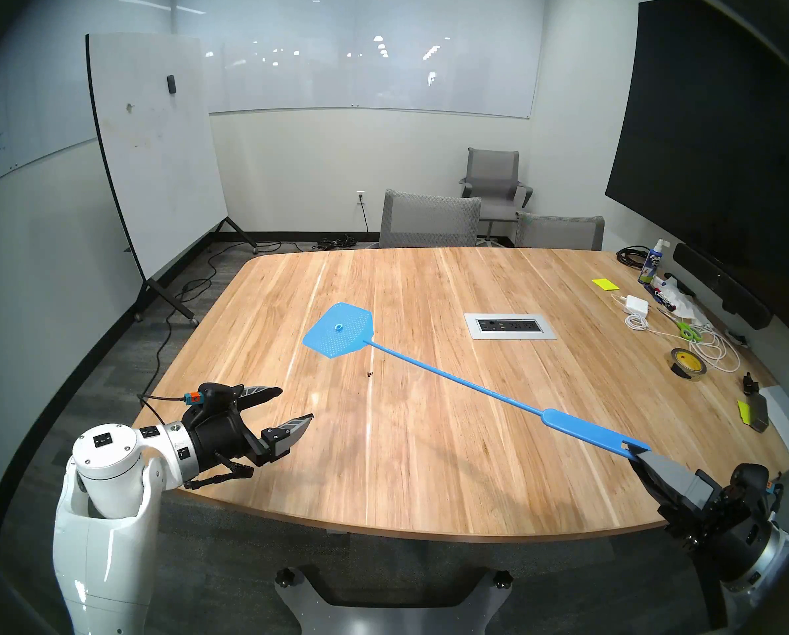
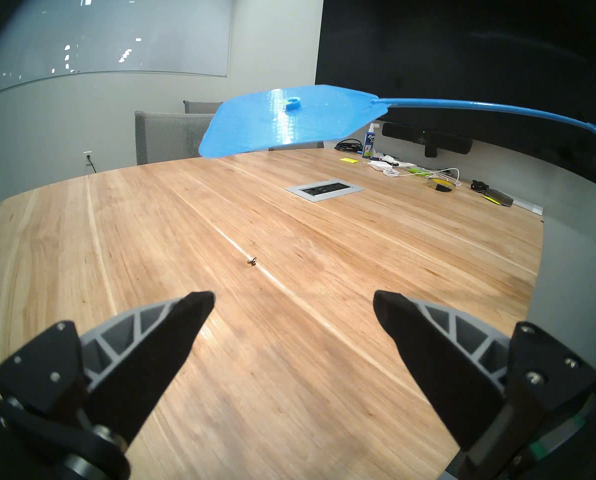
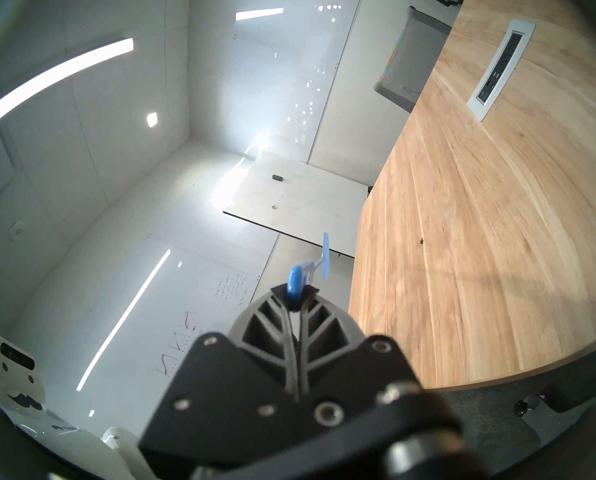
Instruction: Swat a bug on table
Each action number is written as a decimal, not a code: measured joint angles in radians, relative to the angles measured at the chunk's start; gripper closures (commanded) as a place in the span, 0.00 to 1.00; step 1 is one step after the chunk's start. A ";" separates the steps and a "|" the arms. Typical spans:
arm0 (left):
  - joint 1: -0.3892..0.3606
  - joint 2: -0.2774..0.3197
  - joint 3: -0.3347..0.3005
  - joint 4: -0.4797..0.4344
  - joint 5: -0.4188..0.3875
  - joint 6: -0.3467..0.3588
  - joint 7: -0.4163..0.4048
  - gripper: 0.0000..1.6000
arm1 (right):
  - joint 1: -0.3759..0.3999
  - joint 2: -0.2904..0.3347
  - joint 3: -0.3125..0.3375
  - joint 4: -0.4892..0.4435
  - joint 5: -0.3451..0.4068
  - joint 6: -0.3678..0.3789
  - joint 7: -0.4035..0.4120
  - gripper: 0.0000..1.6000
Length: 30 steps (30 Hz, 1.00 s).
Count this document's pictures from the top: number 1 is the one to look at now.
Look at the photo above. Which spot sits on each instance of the yellow sticky flag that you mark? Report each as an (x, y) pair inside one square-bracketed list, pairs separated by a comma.
[(744, 411)]

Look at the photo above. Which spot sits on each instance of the glass wall board with writing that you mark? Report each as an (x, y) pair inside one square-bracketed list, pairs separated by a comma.
[(10, 137)]

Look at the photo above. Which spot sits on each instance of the silver table outlet box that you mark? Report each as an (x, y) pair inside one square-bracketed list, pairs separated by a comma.
[(474, 319)]

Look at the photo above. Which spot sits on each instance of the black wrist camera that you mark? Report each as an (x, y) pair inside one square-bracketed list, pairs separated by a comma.
[(216, 394), (751, 478)]

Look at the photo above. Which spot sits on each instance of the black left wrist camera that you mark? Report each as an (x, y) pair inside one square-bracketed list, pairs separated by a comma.
[(216, 394)]

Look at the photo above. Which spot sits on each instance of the black base knob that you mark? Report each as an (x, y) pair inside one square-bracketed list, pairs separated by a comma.
[(502, 579), (286, 578)]

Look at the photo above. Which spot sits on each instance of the wide grey mesh chair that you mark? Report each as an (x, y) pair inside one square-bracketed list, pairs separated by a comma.
[(427, 220)]

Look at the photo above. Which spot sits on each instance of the grey office armchair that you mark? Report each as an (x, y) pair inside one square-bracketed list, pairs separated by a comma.
[(493, 170)]

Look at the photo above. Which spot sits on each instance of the narrow grey mesh chair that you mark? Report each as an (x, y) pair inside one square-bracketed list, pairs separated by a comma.
[(560, 233)]

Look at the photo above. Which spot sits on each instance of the black yellow tape roll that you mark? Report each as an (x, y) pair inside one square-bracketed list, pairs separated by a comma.
[(699, 370)]

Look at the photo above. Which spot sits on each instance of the whiteboard cleaner spray bottle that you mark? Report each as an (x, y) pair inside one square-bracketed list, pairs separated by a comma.
[(652, 266)]

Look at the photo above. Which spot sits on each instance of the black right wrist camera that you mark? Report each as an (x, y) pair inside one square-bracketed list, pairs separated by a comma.
[(751, 478)]

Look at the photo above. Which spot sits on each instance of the crumpled white cloth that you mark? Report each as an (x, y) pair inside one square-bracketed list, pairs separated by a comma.
[(689, 306)]

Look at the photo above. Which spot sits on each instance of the rolling whiteboard on black stand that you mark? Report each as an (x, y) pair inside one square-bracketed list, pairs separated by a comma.
[(156, 164)]

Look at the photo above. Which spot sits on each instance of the blue plastic fly swatter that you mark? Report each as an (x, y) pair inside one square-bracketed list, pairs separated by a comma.
[(338, 329)]

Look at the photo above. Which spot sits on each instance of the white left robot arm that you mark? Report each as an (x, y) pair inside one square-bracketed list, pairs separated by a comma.
[(103, 455)]

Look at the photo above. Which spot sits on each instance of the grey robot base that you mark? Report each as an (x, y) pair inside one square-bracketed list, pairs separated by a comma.
[(394, 620)]

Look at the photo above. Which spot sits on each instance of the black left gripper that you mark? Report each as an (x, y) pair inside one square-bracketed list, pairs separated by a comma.
[(219, 435)]

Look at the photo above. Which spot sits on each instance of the black video sound bar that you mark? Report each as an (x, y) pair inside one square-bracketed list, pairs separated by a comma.
[(718, 283)]

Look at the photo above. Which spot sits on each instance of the large black wall screen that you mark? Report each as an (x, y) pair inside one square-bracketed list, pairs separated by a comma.
[(712, 144)]

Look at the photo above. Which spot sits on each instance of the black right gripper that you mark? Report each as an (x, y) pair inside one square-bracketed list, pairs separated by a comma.
[(732, 534)]

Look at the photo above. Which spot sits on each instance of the black dry erase marker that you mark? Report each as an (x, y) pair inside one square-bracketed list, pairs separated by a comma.
[(664, 298)]

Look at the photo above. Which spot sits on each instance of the large glass wall board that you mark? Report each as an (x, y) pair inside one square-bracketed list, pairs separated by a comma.
[(368, 78)]

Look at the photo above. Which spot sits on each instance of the yellow sticky note pad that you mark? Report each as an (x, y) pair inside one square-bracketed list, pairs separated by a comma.
[(605, 284)]

